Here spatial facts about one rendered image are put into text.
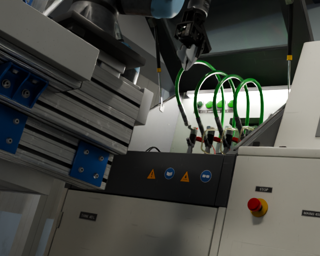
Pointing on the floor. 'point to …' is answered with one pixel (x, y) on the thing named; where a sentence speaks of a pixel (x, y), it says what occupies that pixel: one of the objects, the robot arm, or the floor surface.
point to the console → (287, 177)
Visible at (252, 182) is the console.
